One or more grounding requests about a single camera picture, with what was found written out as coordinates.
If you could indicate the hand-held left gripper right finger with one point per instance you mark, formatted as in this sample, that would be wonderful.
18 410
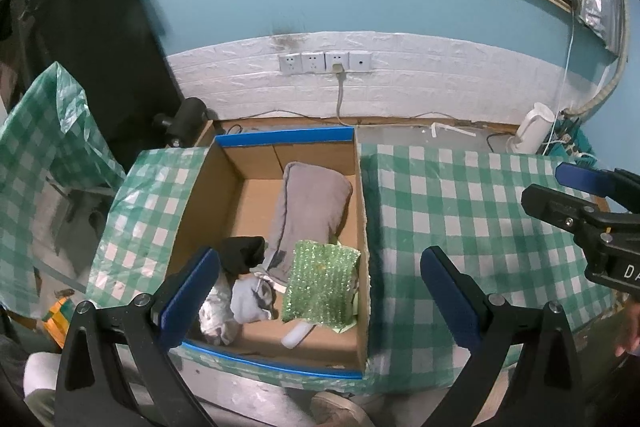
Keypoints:
450 302

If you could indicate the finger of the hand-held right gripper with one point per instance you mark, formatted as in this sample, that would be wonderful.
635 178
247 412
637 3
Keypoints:
555 207
580 177

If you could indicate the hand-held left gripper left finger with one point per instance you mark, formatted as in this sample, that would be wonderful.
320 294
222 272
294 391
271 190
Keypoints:
190 297

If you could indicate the white patterned sock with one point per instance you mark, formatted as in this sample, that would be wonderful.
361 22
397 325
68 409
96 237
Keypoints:
215 317

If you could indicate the grey-blue sock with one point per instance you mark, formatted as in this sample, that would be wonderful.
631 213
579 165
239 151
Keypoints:
250 302

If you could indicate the black sock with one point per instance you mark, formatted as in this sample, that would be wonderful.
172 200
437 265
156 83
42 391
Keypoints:
242 252

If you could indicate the blue-edged cardboard box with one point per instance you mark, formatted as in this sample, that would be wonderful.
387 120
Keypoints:
220 187

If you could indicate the small white soft item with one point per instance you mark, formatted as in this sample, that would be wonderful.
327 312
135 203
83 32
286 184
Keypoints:
297 336

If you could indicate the green sparkly cloth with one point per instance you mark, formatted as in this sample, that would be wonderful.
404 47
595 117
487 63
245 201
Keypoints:
320 282

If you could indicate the grey cloth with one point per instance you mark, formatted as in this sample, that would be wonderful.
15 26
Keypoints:
310 207

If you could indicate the person's right hand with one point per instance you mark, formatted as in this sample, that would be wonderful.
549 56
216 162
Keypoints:
631 329

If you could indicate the teal basket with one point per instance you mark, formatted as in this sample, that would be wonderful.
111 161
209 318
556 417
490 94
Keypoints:
575 144

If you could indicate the white electric kettle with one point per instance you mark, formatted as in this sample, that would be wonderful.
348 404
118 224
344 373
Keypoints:
532 132

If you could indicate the green checkered tablecloth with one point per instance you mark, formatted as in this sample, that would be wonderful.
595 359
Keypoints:
450 207

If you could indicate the white strip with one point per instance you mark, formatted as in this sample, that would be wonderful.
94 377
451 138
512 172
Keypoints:
450 130

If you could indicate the yellow green packet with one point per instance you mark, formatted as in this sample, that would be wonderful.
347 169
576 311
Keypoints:
57 316

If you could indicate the white cloth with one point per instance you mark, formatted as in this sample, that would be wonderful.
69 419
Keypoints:
39 374

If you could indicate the green checkered plastic cover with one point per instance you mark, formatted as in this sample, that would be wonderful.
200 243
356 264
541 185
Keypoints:
45 167

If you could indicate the dark cloth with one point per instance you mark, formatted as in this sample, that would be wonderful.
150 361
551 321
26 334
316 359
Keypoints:
75 32

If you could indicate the white wall socket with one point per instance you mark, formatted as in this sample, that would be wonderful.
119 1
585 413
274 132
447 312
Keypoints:
360 61
290 63
330 58
313 62

